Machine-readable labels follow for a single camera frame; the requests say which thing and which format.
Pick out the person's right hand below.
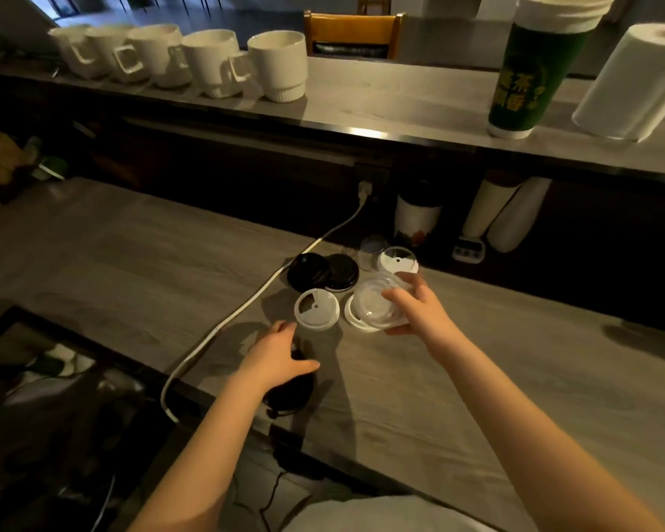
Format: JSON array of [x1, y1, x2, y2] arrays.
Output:
[[381, 273, 462, 363]]

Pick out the person's left hand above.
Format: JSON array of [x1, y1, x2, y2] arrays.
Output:
[[238, 320, 321, 397]]

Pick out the clear plastic cup lid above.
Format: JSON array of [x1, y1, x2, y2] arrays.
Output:
[[354, 273, 417, 334]]

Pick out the black plastic cup lid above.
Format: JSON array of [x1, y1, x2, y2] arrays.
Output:
[[262, 349, 316, 418], [324, 253, 360, 293], [286, 252, 331, 291]]

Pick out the person's right forearm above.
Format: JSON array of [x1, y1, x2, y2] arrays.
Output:
[[429, 332, 665, 532]]

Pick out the person's left forearm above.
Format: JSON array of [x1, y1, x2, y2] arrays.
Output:
[[126, 374, 280, 532]]

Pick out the white plastic cup lid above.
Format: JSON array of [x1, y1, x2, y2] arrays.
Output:
[[377, 247, 420, 275], [294, 289, 341, 332], [344, 293, 391, 333]]

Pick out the small clear glass jar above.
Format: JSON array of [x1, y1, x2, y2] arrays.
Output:
[[359, 235, 388, 271]]

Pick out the white tumbler with black lid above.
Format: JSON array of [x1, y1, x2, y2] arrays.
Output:
[[393, 183, 444, 251]]

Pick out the small white kitchen timer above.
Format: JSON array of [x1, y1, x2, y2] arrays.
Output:
[[452, 236, 487, 265]]

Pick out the cream sleeve of paper cups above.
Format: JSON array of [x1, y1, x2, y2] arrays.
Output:
[[462, 178, 524, 240]]

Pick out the white sleeve of paper cups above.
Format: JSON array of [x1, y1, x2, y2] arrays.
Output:
[[487, 177, 554, 254]]

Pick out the tall green paper cup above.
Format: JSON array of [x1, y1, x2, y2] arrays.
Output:
[[487, 22, 595, 140]]

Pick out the white ceramic mug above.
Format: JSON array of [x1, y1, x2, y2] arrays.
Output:
[[48, 24, 110, 81], [112, 24, 194, 89], [84, 24, 148, 84], [168, 30, 246, 99], [229, 31, 309, 103]]

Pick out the wooden chair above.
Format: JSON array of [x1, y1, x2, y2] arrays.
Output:
[[303, 10, 407, 60]]

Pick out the white paper towel roll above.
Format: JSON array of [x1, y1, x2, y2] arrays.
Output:
[[572, 23, 665, 143]]

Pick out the white power cable with plug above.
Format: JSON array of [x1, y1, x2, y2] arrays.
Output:
[[160, 181, 374, 425]]

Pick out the thin black cable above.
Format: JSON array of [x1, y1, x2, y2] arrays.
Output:
[[230, 468, 314, 532]]

